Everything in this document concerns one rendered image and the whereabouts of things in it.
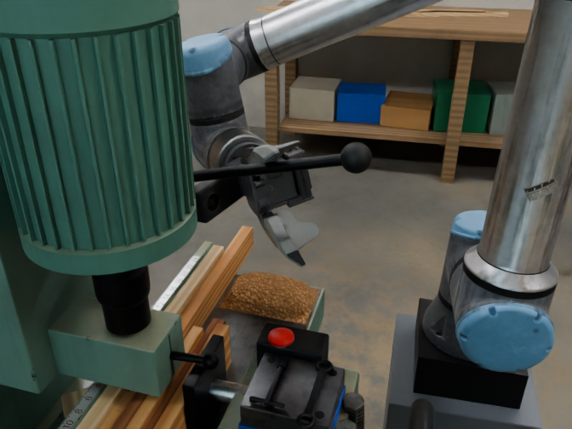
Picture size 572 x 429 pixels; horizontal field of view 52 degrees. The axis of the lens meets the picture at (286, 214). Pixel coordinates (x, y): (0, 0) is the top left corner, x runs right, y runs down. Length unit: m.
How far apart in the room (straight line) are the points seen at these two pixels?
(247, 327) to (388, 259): 1.85
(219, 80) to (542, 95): 0.46
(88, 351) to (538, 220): 0.65
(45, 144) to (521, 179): 0.66
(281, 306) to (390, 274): 1.72
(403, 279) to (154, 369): 1.97
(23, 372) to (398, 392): 0.80
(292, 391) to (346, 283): 1.87
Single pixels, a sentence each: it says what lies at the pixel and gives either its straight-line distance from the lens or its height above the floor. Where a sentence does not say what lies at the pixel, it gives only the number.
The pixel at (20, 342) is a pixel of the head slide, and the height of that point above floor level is 1.04.
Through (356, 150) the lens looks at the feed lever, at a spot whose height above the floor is 1.23.
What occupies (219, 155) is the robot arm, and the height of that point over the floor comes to 1.13.
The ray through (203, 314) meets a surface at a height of 0.92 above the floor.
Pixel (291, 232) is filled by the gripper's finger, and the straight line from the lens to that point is 0.76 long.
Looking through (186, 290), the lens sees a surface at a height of 0.95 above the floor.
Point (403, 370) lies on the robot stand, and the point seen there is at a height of 0.55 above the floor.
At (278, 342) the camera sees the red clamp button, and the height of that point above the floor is 1.02.
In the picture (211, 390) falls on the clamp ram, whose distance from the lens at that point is 0.72.
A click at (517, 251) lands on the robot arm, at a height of 0.98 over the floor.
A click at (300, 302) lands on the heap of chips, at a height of 0.92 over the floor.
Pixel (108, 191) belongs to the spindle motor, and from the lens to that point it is 0.53.
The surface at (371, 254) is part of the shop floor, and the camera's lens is 2.71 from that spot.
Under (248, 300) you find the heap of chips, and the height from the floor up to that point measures 0.92.
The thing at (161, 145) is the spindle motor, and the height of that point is 1.28.
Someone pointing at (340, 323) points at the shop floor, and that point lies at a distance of 2.30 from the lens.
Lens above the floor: 1.48
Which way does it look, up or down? 29 degrees down
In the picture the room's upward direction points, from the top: straight up
